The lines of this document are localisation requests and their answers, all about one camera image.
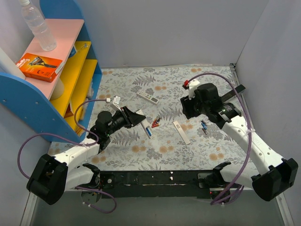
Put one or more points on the white air conditioner remote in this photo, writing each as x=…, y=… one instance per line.
x=147, y=97

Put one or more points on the white remote battery cover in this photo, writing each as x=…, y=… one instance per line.
x=181, y=132

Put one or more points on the clear plastic bottle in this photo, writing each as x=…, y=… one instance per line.
x=38, y=26

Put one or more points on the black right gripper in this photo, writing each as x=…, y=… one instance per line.
x=186, y=107

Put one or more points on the blue shelf unit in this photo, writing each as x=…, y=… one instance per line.
x=42, y=105

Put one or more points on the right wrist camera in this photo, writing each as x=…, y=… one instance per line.
x=191, y=86

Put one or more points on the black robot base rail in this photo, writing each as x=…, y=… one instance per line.
x=161, y=183

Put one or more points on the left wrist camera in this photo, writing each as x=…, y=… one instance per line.
x=114, y=103

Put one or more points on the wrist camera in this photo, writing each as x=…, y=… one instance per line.
x=191, y=86
x=114, y=103

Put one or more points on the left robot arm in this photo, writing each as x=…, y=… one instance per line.
x=53, y=175

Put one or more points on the black rectangular box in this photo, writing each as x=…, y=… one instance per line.
x=231, y=94

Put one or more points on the orange razor box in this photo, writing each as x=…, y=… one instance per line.
x=40, y=67

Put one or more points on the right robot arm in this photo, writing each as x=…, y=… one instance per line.
x=273, y=174

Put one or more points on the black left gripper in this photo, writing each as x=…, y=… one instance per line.
x=127, y=116

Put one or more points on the floral table mat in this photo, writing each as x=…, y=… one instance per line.
x=131, y=149

